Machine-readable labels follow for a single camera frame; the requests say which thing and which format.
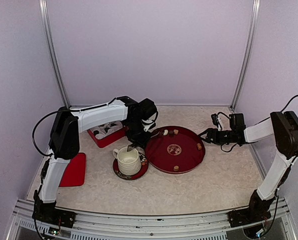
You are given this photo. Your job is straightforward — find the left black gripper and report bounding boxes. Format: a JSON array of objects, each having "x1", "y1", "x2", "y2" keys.
[{"x1": 125, "y1": 118, "x2": 153, "y2": 149}]

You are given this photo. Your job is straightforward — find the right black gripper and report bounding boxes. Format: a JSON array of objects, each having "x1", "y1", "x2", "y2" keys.
[{"x1": 198, "y1": 127, "x2": 236, "y2": 145}]

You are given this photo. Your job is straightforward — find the round dark red tray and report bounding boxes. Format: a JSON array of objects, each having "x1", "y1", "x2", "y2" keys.
[{"x1": 144, "y1": 125, "x2": 206, "y2": 175}]

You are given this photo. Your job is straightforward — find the metal serving tongs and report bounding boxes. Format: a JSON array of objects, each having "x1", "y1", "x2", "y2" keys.
[{"x1": 150, "y1": 129, "x2": 164, "y2": 140}]

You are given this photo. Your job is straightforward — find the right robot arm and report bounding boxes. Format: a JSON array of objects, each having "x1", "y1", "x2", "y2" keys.
[{"x1": 198, "y1": 108, "x2": 298, "y2": 226}]

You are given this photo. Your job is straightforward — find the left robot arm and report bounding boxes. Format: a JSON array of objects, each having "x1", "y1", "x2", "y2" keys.
[{"x1": 34, "y1": 96, "x2": 158, "y2": 223}]

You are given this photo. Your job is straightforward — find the white and tan chocolate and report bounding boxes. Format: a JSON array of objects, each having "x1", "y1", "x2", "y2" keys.
[{"x1": 163, "y1": 129, "x2": 169, "y2": 136}]

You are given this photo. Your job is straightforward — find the dark chocolate by tray top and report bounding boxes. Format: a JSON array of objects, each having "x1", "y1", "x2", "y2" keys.
[{"x1": 169, "y1": 131, "x2": 175, "y2": 137}]

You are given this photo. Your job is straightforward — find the red chocolate box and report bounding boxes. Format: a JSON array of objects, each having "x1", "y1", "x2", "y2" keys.
[{"x1": 87, "y1": 121, "x2": 126, "y2": 148}]

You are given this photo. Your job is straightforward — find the tan round chocolate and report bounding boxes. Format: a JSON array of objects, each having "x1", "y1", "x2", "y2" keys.
[{"x1": 173, "y1": 165, "x2": 179, "y2": 172}]

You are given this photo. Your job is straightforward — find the floral dark red saucer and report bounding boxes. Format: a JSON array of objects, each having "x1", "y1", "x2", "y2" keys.
[{"x1": 112, "y1": 152, "x2": 149, "y2": 181}]

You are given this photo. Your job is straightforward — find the cream ceramic mug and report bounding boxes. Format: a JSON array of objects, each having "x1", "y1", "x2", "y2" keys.
[{"x1": 112, "y1": 146, "x2": 142, "y2": 176}]

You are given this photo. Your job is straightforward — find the red box lid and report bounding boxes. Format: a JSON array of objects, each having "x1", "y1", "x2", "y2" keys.
[{"x1": 59, "y1": 152, "x2": 87, "y2": 188}]

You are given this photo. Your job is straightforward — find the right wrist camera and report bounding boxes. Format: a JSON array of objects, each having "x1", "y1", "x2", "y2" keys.
[{"x1": 211, "y1": 113, "x2": 224, "y2": 131}]

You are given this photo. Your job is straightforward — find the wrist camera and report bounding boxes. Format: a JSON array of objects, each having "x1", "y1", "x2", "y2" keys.
[
  {"x1": 211, "y1": 113, "x2": 224, "y2": 131},
  {"x1": 141, "y1": 120, "x2": 156, "y2": 132}
]

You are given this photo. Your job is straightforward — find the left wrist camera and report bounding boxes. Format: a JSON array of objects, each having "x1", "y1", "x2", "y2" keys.
[{"x1": 141, "y1": 120, "x2": 156, "y2": 132}]

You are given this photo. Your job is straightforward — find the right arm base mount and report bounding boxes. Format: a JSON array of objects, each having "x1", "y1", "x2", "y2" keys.
[{"x1": 227, "y1": 208, "x2": 272, "y2": 228}]

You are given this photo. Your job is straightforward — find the front aluminium rail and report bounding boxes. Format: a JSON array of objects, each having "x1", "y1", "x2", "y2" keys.
[{"x1": 3, "y1": 198, "x2": 298, "y2": 240}]

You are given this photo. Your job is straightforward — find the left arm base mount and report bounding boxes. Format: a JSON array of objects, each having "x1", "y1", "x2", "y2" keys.
[{"x1": 32, "y1": 208, "x2": 76, "y2": 228}]

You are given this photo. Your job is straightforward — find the right aluminium frame post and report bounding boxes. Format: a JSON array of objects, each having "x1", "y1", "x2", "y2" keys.
[{"x1": 230, "y1": 0, "x2": 261, "y2": 111}]

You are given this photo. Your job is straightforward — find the aluminium frame post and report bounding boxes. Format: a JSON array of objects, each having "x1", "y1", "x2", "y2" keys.
[
  {"x1": 230, "y1": 0, "x2": 261, "y2": 111},
  {"x1": 38, "y1": 0, "x2": 70, "y2": 108}
]

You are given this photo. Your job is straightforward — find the left aluminium frame post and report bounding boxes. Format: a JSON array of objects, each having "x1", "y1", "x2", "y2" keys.
[{"x1": 38, "y1": 0, "x2": 70, "y2": 108}]

